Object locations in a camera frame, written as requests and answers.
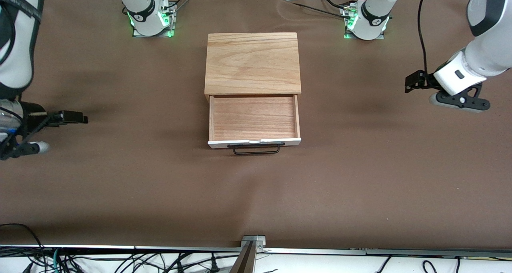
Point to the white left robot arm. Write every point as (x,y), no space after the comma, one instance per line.
(484,61)

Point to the brown table cover sheet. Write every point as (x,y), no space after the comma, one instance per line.
(256,193)

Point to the wooden drawer cabinet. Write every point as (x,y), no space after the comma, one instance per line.
(252,61)

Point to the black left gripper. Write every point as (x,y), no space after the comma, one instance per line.
(427,81)

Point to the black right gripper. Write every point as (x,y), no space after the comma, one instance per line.
(32,115)

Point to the aluminium camera mount post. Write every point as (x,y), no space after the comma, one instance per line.
(244,261)

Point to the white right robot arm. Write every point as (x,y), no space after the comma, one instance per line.
(18,65)

